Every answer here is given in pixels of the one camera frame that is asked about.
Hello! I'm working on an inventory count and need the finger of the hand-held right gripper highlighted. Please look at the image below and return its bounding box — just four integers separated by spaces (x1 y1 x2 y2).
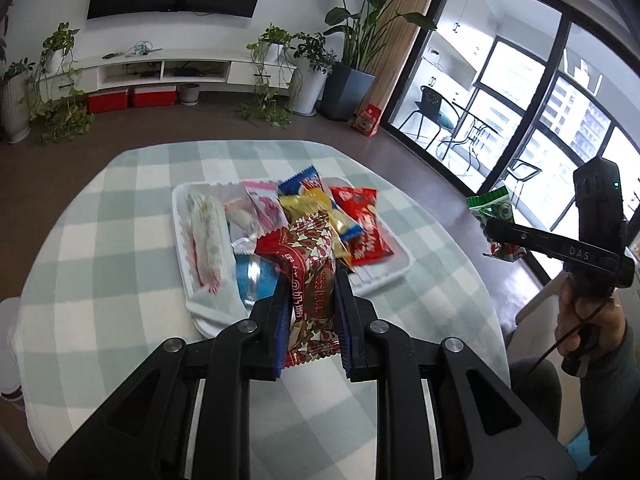
482 217 567 262

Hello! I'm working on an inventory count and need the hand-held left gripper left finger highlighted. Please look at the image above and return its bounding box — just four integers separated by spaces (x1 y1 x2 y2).
47 277 296 480

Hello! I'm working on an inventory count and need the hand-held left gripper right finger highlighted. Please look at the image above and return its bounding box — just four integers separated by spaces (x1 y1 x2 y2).
332 262 576 480

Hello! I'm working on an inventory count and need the green snack packet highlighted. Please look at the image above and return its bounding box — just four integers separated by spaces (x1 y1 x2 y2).
466 185 528 263

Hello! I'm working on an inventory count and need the white plastic tray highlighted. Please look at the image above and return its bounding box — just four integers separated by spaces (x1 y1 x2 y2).
171 176 412 338

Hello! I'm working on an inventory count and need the dark red patterned snack packet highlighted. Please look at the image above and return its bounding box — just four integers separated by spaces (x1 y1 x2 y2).
254 210 341 368

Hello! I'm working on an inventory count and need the white snack bag red edge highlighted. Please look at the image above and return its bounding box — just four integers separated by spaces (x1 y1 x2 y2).
186 192 223 295

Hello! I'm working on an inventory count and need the person's right forearm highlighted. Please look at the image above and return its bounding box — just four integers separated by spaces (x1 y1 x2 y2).
585 325 640 456

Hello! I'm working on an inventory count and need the person's right hand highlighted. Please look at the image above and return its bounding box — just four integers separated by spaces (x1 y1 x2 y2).
554 277 628 361

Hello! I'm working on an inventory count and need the light blue snack packet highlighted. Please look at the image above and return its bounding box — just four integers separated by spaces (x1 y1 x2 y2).
235 252 286 311

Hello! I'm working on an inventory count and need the beige seat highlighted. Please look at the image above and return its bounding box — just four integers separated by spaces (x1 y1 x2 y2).
515 275 566 331

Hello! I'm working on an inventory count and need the clear packet white snack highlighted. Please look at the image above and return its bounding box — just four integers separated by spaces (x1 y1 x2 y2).
223 197 263 255

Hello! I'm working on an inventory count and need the round black balcony table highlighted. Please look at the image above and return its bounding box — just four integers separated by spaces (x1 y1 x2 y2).
437 102 501 173

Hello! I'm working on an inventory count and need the gold snack packet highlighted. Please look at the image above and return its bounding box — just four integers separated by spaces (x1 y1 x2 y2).
277 187 351 261

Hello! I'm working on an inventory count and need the pink snack packet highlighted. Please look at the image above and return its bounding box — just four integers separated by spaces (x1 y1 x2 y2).
241 180 289 231

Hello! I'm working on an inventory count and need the blue white snack packet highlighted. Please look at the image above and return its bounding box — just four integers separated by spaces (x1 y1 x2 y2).
277 166 366 241

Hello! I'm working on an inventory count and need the black framed glass door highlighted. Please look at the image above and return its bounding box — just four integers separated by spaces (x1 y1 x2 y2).
382 0 640 281

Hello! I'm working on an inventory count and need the person's leg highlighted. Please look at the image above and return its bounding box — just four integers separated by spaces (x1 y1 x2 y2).
510 360 561 436

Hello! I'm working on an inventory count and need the black chair teal cushion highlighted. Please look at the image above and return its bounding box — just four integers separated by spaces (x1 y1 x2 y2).
397 85 458 143

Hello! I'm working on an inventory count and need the green white checkered tablecloth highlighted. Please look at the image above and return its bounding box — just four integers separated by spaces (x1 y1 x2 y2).
17 140 511 466

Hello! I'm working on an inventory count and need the red gift bag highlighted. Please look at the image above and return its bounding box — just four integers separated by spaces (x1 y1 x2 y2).
352 104 382 137

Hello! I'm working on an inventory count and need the beige curtain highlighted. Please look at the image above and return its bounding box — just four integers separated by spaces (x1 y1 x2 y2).
365 0 446 126

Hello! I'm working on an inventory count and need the large-leaf plant dark blue pot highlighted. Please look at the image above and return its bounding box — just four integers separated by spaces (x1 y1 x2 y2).
312 0 438 122

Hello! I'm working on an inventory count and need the bushy plant tall white pot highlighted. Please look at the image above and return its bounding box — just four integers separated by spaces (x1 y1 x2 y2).
290 32 337 117

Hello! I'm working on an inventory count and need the red storage box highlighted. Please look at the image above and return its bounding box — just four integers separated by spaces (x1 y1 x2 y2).
132 86 178 108
87 91 130 114

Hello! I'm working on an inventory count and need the white television cabinet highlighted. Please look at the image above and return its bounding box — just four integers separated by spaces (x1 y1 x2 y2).
37 49 298 103

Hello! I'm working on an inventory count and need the trailing vine plant white pot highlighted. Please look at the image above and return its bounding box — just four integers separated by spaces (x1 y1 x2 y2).
240 24 297 128

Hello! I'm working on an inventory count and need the plant in ribbed white pot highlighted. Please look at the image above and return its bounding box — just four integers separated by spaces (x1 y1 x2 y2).
0 57 35 143

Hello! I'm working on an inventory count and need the trailing ivy plant small pot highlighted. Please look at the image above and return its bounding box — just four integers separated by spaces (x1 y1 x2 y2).
27 22 96 145

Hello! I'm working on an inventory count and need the black wire balcony chair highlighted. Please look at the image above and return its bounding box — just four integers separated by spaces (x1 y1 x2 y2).
505 157 543 201

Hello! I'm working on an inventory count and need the black cable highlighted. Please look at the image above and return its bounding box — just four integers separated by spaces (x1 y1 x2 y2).
527 300 608 376

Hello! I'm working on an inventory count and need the teal cable bundle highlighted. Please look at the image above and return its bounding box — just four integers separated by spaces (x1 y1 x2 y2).
125 40 163 57

